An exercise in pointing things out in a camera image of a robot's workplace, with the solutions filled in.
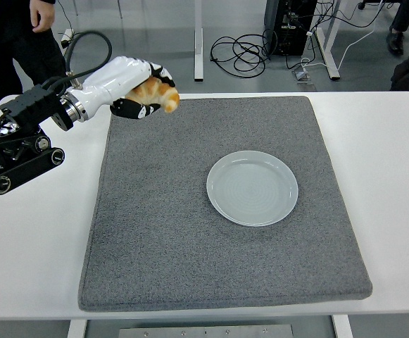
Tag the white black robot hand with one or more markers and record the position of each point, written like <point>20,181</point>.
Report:
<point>116,77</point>

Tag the golden croissant bread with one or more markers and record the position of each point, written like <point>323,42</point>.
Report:
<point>165,93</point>

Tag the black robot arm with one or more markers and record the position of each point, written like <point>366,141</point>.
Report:
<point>24,105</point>

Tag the round grey plate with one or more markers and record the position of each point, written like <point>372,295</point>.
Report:
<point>251,197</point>

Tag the grey metal plate with screws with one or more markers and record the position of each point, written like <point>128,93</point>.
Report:
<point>204,331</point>

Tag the white power strip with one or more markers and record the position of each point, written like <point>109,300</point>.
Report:
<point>66,35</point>

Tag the person's hand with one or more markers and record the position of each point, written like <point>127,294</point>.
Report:
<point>42,17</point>

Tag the person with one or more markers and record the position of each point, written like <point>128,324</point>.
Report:
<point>0,53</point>

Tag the black computer tower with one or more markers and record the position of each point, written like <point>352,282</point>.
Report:
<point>288,38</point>

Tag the grey fabric mat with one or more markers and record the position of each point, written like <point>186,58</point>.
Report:
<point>190,246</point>

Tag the small grey floor adapter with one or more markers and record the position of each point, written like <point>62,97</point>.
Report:
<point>301,75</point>

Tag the white table leg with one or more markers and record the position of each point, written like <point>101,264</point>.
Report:
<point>76,330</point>
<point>343,327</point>

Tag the person's leg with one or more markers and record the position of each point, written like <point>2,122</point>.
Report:
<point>396,42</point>

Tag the white desk leg post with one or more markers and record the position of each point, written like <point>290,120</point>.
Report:
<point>198,53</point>

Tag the white desk frame foot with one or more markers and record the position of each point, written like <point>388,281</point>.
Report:
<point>331,67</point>

